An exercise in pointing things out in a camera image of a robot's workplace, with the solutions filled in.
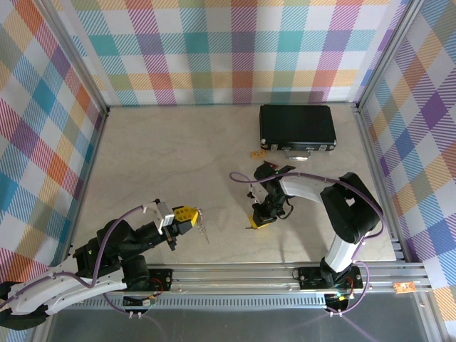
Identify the black briefcase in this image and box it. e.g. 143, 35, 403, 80
259, 104, 338, 161

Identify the aluminium side rail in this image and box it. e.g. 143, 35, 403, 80
60, 106, 111, 268
352, 105, 407, 263

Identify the grey steel plate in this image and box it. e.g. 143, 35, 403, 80
46, 306, 430, 342

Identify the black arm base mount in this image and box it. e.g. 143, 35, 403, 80
294, 265, 363, 290
126, 266, 175, 293

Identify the perforated metal cable duct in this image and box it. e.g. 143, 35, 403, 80
76, 297, 328, 308

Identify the aluminium mounting rail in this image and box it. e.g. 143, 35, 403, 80
42, 262, 434, 311

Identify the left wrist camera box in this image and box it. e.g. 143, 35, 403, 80
141, 198, 176, 236

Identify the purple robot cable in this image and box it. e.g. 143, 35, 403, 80
229, 171, 385, 316
0, 204, 147, 316

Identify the black connector plate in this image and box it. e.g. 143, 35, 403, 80
326, 291, 352, 311
123, 294, 157, 310

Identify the aluminium corner post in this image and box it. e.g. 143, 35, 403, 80
355, 0, 427, 110
44, 0, 110, 115

